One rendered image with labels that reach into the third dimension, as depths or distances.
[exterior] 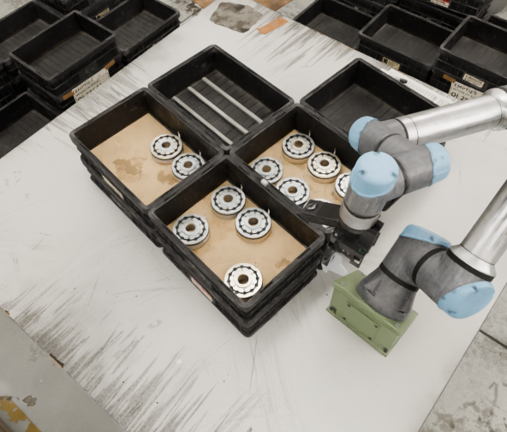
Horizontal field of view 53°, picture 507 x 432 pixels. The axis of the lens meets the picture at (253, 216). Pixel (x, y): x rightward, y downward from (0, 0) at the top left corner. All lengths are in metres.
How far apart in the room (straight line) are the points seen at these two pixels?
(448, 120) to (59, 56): 1.98
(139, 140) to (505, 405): 1.71
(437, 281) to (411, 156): 0.39
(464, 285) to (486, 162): 0.79
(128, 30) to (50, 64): 0.49
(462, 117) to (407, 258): 0.36
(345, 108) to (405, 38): 1.13
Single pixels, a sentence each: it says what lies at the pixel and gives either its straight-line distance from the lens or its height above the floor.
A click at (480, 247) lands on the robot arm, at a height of 1.10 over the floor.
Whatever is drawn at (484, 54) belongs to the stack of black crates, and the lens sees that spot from 2.68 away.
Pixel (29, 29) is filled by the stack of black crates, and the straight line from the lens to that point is 3.10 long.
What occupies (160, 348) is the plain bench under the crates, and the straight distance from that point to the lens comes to 1.48.
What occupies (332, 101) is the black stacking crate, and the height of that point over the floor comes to 0.83.
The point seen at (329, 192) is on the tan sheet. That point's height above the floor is 0.83.
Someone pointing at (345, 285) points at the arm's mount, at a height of 0.87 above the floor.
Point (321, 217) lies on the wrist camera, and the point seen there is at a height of 1.21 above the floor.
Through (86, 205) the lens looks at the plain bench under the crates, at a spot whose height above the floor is 0.70.
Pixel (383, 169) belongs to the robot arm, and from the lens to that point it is 0.88.
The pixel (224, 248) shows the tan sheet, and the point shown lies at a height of 0.83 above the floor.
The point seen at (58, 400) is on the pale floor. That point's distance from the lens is 2.28.
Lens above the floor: 2.08
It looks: 57 degrees down
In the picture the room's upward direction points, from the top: 2 degrees counter-clockwise
